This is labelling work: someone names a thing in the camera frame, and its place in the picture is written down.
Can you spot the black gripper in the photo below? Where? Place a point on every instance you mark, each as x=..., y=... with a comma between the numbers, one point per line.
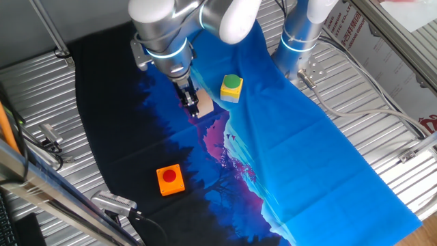
x=182, y=85

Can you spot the small wooden block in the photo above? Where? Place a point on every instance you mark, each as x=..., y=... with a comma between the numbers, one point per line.
x=205, y=104

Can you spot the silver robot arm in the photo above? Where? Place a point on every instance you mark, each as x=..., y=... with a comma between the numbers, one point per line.
x=164, y=20

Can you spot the yellow box green button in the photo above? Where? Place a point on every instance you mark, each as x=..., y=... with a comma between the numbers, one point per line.
x=231, y=88

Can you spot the orange box red button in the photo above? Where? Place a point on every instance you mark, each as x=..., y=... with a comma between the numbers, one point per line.
x=170, y=180

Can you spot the blue black printed cloth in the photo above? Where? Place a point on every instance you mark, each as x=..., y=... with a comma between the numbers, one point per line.
x=290, y=153

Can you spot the thin metal rod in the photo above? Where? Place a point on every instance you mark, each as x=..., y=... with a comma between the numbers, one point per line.
x=51, y=30

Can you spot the orange pole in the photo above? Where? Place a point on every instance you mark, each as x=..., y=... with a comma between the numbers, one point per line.
x=7, y=130

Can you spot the cardboard box red print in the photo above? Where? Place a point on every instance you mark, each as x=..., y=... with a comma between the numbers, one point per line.
x=385, y=68

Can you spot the black keyboard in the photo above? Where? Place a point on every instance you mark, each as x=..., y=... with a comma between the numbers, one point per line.
x=6, y=225

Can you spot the wrist camera mounting bracket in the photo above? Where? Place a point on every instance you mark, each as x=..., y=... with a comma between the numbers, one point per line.
x=140, y=56

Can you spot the silver camera with vents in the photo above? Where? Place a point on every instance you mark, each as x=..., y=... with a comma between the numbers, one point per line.
x=112, y=203

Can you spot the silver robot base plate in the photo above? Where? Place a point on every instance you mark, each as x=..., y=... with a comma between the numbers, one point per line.
x=315, y=68

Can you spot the small silver camera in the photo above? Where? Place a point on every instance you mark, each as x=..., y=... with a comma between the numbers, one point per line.
x=51, y=134

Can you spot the aluminium frame beam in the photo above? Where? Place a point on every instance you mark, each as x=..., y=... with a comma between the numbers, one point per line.
x=51, y=198

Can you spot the aluminium frame rail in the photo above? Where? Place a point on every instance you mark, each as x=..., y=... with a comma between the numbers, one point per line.
x=399, y=37

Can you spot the small metal corner bracket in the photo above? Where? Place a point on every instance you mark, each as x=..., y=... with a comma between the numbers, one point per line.
x=411, y=153

